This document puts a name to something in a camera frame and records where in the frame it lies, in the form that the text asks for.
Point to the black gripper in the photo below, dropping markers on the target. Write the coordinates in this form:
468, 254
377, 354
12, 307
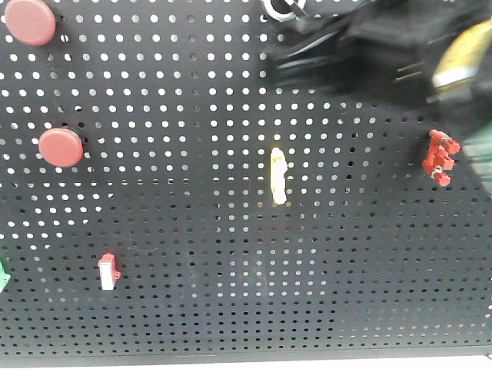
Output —
386, 50

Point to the robot arm yellow black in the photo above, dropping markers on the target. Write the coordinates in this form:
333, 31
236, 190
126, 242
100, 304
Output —
463, 74

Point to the lower red push button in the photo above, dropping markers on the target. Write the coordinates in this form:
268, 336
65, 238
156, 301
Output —
61, 147

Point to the red push button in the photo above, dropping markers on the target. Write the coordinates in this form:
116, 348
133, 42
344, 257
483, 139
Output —
61, 147
31, 22

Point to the upper red push button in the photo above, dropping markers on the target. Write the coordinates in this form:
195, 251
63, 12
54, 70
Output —
31, 22

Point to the black perforated pegboard panel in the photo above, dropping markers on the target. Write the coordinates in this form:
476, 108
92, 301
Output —
368, 257

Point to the white standing desk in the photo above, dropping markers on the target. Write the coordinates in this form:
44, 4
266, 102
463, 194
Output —
373, 363

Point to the red terminal switch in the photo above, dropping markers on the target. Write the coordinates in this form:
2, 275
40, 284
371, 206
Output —
438, 160

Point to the white ring knob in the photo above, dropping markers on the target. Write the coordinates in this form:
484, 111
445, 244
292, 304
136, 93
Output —
283, 11

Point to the yellow rocker switch middle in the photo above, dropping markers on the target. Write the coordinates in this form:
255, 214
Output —
278, 169

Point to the red toggle switch lower row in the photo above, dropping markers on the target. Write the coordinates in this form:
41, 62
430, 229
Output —
107, 271

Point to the green toggle switch lower row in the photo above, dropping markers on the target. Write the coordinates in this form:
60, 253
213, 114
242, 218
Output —
4, 277

